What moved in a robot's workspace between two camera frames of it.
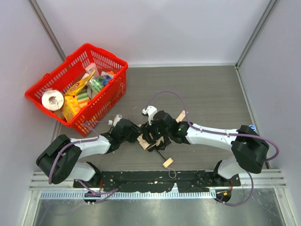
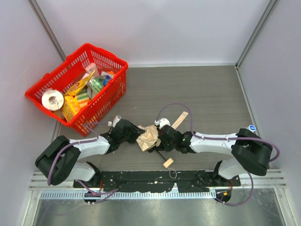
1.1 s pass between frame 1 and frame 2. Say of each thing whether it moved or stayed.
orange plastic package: stayed
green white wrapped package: stayed
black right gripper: moved
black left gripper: stayed
